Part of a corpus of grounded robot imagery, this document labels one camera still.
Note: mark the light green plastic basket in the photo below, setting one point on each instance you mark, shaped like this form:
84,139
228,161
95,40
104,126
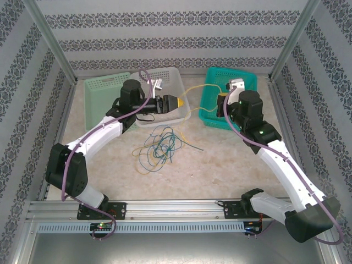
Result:
99,110

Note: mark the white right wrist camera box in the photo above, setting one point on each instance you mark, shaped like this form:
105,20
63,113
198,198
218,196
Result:
236,83

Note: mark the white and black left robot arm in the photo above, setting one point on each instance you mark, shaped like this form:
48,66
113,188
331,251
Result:
93,137

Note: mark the small green circuit board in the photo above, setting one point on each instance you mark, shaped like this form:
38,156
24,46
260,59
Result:
251,228
101,226

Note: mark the aluminium mounting rail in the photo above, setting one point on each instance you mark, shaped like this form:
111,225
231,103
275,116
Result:
176,210

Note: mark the aluminium frame side rail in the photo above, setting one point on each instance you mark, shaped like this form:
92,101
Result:
279,104
64,121

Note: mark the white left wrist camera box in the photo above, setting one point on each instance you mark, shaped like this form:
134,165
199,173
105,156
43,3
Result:
157,83

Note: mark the white plastic basket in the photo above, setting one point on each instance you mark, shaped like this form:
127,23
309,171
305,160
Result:
170,121

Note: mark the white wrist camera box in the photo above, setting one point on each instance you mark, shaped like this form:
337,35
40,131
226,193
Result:
236,83
157,83

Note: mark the aluminium frame back rail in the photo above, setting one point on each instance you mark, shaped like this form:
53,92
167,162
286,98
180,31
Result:
192,74

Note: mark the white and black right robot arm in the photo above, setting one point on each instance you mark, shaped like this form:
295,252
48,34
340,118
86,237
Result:
286,170

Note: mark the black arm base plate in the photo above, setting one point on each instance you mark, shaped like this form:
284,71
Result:
229,210
121,211

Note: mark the grey metal panel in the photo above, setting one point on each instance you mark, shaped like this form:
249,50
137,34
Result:
176,250

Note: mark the aluminium frame post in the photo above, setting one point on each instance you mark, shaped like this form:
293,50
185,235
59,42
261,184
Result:
294,35
46,30

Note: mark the teal plastic basket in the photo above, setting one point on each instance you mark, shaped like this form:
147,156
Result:
211,122

